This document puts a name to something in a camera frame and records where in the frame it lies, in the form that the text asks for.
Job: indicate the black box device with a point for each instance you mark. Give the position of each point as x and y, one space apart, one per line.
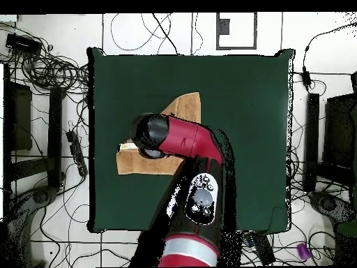
23 44

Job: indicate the black power strip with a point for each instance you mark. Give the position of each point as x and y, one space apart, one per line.
263 248
76 152

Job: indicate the grey rectangular frame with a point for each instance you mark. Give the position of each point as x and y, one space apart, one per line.
254 30

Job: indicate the orange-brown terry towel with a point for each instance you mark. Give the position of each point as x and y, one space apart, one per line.
145 164

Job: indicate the small purple object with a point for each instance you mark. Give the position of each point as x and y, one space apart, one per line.
303 250

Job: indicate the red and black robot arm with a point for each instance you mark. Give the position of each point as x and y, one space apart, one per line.
184 136

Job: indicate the black metal bar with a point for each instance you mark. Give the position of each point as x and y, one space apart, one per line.
55 134
312 134

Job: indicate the dark green table cloth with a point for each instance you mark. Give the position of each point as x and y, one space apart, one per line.
251 111

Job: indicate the dark flat panel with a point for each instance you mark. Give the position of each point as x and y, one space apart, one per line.
21 117
339 128

